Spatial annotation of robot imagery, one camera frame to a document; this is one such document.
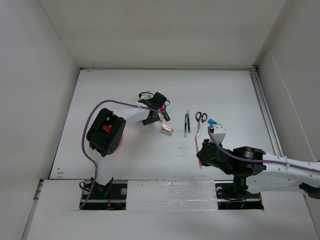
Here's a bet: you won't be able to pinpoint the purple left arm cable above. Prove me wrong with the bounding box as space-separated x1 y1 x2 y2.
79 91 163 210

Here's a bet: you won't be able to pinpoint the blue black highlighter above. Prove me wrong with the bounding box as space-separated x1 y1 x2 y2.
207 118 217 125

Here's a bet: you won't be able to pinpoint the tan eraser block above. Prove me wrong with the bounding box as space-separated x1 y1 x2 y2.
159 115 164 123

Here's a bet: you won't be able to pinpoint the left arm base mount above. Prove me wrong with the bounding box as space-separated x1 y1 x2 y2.
79 183 127 211

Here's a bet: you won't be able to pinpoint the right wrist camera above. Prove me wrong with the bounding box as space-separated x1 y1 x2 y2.
208 123 227 145

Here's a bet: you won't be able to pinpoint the black handled scissors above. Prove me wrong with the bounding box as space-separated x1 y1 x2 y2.
195 111 208 137

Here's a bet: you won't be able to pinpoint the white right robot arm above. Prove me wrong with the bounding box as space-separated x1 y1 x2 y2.
196 139 320 199

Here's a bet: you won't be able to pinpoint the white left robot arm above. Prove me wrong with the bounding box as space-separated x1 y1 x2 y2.
81 91 170 199

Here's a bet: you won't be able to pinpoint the aluminium rail right side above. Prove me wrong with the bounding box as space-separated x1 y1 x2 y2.
248 65 284 157

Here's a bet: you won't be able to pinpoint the rose gold stapler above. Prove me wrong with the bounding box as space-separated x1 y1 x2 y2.
161 124 174 136

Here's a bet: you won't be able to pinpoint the orange round divided container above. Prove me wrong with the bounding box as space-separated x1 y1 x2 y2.
119 135 124 147

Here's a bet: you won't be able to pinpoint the pink black highlighter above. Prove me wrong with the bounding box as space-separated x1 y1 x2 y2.
161 106 171 122

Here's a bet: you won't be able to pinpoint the green black pen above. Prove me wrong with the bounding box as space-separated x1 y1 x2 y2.
184 109 191 138

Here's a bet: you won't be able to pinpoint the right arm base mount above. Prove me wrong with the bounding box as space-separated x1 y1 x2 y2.
215 181 264 210

